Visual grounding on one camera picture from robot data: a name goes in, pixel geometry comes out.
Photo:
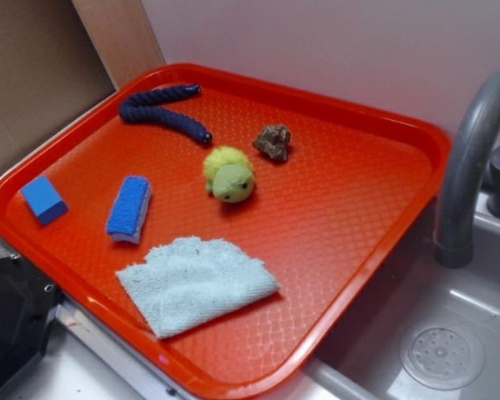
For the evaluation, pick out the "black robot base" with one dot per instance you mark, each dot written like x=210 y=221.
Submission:
x=28 y=302

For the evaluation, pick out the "green plush turtle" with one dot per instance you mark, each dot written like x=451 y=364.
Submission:
x=229 y=175

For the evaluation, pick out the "orange plastic tray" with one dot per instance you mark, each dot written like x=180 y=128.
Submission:
x=355 y=180

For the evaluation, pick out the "brown rock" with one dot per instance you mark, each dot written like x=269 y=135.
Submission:
x=273 y=141

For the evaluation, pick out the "light blue cloth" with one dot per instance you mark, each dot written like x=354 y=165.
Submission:
x=190 y=282

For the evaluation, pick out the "blue white sponge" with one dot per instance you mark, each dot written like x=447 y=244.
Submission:
x=129 y=211

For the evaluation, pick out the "blue rectangular block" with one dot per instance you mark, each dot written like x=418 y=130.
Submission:
x=44 y=200

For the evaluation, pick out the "grey toy faucet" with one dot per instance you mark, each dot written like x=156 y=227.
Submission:
x=467 y=170

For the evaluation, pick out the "wooden board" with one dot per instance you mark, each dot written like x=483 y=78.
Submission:
x=123 y=37

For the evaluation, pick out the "grey toy sink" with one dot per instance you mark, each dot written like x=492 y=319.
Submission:
x=419 y=330

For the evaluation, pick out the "cardboard panel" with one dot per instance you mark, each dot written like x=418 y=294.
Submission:
x=50 y=73

